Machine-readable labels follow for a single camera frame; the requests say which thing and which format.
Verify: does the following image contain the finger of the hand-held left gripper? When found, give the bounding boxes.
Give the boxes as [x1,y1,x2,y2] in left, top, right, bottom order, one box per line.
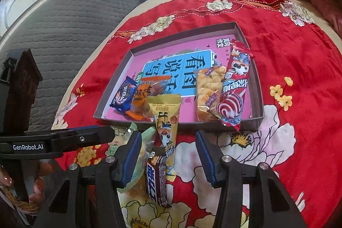
[63,125,116,155]

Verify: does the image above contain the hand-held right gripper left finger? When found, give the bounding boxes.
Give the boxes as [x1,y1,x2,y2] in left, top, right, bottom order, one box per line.
[32,130,143,228]

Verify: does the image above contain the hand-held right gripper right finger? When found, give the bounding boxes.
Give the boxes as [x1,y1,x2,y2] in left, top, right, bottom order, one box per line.
[195,131,310,228]

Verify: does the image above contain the light green pastry packet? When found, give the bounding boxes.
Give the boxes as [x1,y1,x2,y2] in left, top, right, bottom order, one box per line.
[108,122,157,194]

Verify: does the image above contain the brown chocolate bar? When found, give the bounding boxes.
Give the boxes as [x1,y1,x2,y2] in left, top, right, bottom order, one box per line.
[144,146,169,207]

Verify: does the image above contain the grey cardboard box lid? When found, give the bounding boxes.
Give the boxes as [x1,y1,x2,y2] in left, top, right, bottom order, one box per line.
[93,22,264,132]

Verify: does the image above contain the blue cookie packet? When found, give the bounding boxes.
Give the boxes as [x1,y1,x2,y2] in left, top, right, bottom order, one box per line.
[110,76,137,113]

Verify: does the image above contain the yellow cartoon snack packet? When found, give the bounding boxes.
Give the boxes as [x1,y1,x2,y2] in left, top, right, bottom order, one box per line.
[147,94,182,178]

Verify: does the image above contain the orange snack packet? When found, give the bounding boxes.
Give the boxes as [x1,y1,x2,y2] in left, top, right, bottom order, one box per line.
[125,76,173,122]

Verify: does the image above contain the clear rice cracker packet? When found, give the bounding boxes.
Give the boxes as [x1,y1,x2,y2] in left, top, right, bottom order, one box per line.
[195,66,226,122]

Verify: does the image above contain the red lollipop packet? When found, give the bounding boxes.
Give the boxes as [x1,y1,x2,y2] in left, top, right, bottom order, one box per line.
[210,39,254,132]

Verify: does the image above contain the person's left hand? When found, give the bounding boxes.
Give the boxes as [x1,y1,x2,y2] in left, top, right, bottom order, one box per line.
[0,161,55,215]

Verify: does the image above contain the grey quilted cushion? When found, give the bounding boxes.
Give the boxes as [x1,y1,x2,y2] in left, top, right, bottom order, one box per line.
[0,0,158,132]

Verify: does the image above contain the red floral blanket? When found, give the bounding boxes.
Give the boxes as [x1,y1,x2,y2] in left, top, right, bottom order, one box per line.
[51,0,342,228]

